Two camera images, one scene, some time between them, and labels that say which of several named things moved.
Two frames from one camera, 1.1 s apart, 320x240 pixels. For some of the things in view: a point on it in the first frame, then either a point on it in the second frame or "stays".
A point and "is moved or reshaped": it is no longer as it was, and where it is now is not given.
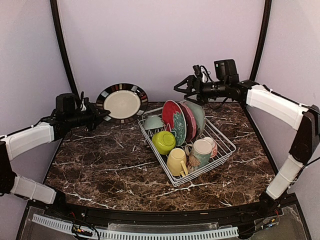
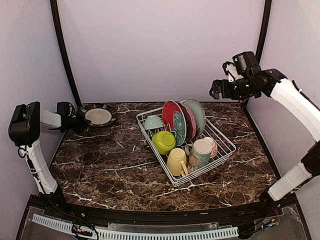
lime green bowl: (163, 142) stays
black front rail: (179, 217) stays
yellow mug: (175, 162) stays
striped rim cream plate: (126, 102) is moved or reshaped
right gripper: (201, 99) to (226, 93)
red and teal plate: (174, 120) stays
